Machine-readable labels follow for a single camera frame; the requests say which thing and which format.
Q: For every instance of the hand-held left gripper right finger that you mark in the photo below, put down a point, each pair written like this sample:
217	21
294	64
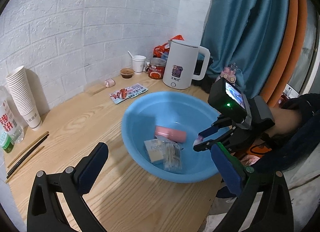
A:
225	169

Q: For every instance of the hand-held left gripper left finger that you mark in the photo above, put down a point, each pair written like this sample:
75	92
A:
93	169

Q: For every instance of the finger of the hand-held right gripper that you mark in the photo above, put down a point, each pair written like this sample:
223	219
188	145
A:
210	131
207	144

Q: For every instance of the small candy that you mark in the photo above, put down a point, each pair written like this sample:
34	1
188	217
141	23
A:
199	139

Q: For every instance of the bag of cotton swabs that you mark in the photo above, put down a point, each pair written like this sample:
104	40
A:
172	157

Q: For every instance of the pink cylinder case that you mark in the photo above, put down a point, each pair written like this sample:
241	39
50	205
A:
170	133

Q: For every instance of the blue plastic basin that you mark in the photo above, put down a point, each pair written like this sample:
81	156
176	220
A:
150	112

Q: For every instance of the clear toothpick box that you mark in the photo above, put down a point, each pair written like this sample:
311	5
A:
96	89

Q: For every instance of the printed snack packet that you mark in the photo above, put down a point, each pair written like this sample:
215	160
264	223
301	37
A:
127	94

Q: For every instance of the small pink face toy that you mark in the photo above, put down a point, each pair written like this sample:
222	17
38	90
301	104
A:
110	82

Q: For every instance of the person's right forearm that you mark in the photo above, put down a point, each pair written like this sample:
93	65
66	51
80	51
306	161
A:
285	119

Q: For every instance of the black cloth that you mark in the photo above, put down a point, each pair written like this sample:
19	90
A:
206	82

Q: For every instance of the pink cartoon bottle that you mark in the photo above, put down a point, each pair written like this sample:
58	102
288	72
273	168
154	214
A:
228	73

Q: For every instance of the wooden desk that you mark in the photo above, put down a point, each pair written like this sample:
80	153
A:
87	122

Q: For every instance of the white electric kettle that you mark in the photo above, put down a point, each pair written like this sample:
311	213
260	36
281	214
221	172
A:
178	62

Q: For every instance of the person's dark clothing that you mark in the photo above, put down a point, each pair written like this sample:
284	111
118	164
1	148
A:
287	157

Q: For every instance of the glass jar with red label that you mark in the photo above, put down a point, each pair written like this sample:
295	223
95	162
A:
157	70

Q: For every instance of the blue curtain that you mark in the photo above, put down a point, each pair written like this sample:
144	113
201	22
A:
237	22

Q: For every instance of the red plastic bag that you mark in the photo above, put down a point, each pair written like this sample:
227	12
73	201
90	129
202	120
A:
160	49

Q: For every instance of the green air freshener jar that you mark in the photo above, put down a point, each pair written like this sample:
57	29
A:
7	144

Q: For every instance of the white paper cup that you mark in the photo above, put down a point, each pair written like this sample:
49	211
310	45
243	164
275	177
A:
138	65

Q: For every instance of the orange curtain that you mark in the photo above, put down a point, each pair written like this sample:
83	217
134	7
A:
295	34

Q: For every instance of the clear plastic water bottle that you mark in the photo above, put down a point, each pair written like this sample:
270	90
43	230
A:
10	122

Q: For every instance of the brown sauce cup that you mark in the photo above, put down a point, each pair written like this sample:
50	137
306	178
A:
127	73

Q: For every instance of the stack of white paper cups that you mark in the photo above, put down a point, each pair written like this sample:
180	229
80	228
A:
22	97

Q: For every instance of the white plastic spoon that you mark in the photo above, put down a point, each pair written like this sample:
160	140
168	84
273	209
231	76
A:
130	54

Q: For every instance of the grey window frame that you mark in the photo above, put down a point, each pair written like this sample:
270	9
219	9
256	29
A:
307	47

